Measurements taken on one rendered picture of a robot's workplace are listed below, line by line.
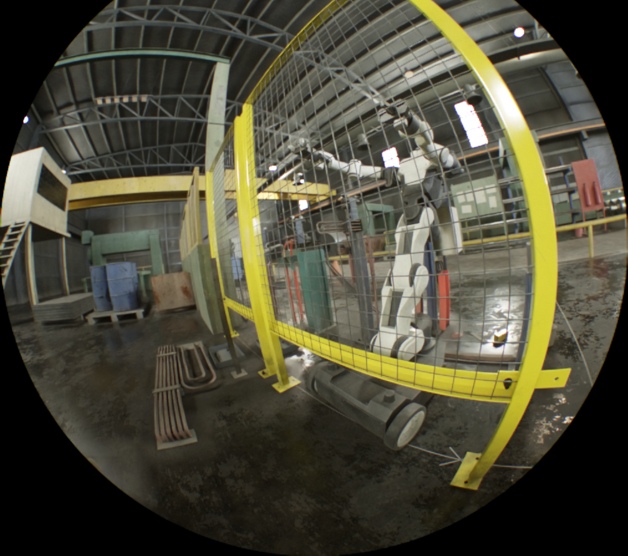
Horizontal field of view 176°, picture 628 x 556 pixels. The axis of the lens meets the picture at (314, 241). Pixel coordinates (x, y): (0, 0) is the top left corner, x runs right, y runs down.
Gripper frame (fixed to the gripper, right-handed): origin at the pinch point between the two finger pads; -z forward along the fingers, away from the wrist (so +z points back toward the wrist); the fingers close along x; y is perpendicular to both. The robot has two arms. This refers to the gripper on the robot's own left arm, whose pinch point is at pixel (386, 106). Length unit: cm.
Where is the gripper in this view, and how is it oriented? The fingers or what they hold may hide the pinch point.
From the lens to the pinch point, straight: 72.8
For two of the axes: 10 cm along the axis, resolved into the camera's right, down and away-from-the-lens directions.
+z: 7.7, -0.9, 6.3
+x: 6.2, -1.2, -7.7
